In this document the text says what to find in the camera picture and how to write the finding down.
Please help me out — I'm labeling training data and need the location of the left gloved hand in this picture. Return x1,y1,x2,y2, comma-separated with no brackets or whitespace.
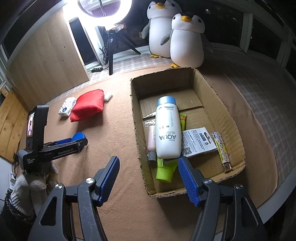
9,162,58,218

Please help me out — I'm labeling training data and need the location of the wooden board panel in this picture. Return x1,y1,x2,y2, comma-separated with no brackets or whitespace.
8,9,90,109

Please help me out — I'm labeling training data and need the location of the small pink white bottle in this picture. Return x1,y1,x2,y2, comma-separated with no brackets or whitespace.
147,125,157,162

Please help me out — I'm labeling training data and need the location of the green tube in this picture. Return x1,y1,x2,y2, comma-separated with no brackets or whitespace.
156,113,187,183

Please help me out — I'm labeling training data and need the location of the black power strip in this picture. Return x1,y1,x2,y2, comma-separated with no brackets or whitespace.
91,67,103,73

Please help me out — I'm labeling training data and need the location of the cardboard box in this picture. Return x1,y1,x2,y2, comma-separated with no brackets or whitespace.
131,68,246,198

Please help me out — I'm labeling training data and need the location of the large penguin plush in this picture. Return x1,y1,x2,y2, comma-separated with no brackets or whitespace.
142,1,182,58

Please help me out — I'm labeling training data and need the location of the white dotted tissue pack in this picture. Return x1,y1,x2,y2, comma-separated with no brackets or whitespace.
58,96,76,117

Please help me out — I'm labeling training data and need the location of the small penguin plush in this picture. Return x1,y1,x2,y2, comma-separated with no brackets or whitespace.
160,12,213,68

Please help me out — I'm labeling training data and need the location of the white lotion bottle blue cap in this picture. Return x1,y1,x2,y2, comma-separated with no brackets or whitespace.
156,96,181,159

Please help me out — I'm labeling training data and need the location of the patterned lighter stick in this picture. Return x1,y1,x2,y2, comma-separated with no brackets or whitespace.
212,131,232,173

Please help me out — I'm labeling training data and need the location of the blue round tin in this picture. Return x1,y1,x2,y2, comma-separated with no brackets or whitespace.
55,131,87,145

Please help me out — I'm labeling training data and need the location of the black tripod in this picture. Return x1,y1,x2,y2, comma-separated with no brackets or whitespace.
105,29,141,75

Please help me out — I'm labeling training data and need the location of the small white eraser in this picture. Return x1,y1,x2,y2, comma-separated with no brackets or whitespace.
104,94,113,102

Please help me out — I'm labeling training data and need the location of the red cloth pouch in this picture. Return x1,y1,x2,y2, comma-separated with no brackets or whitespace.
70,89,104,122

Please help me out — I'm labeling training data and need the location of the pine wood headboard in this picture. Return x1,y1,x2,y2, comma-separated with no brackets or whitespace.
0,89,29,163

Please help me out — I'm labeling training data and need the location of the white blue leaflet packet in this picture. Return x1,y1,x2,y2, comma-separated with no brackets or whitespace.
181,127,217,158

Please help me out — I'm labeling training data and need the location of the ring light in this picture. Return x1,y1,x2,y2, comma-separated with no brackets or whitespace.
63,0,132,26

